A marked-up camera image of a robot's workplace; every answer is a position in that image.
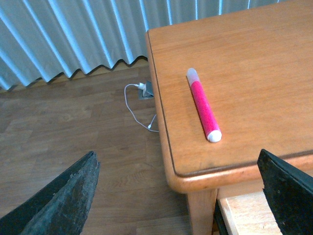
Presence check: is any floor socket with plug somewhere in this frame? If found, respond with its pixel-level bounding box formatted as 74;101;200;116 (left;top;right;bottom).
138;81;154;100

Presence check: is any white charger cable on floor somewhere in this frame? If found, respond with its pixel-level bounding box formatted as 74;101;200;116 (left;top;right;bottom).
124;82;159;133

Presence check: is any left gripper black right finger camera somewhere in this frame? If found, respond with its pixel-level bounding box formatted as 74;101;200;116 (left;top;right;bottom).
257;149;313;235

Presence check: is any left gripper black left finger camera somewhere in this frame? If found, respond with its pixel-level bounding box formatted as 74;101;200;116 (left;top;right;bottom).
0;151;100;235

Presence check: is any grey pleated curtain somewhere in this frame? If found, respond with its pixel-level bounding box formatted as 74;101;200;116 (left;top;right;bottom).
0;0;289;91

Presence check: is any wooden nightstand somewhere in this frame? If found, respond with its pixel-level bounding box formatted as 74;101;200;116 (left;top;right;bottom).
146;0;313;235

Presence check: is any pink marker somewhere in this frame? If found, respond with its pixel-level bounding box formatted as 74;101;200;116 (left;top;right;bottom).
186;68;222;143

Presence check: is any wooden drawer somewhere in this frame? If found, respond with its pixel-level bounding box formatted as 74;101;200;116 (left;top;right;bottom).
217;192;282;235

